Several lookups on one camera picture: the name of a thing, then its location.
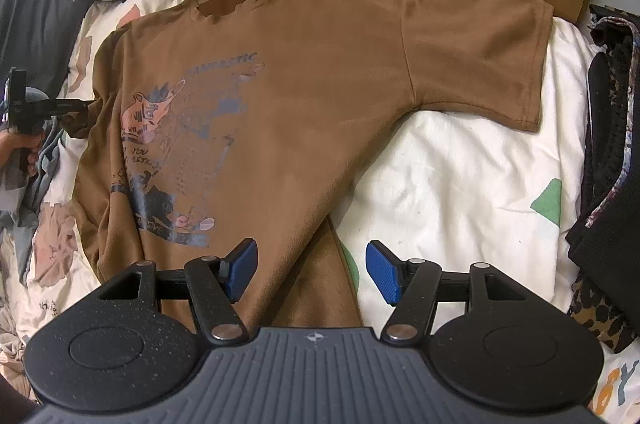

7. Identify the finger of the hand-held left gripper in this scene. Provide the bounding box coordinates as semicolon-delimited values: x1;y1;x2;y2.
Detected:
47;98;97;116

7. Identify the black garment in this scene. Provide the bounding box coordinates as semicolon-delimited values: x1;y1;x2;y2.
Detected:
565;4;640;277

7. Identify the cream bear-print bed sheet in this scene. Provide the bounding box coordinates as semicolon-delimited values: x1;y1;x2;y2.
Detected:
0;0;640;424

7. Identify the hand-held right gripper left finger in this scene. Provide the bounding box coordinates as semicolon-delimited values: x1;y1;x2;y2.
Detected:
100;238;260;346

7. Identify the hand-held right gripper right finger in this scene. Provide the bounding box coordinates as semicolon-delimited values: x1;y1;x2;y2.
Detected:
365;240;538;346

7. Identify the brown printed t-shirt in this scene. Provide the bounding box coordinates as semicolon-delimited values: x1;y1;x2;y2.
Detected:
72;0;555;330

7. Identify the dark grey pillow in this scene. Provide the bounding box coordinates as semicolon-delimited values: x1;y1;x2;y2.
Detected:
0;0;97;105

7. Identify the leopard print cloth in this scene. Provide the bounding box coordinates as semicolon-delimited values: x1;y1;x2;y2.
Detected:
567;274;640;355

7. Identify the person's left hand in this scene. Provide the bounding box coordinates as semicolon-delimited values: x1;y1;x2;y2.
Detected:
0;131;44;178

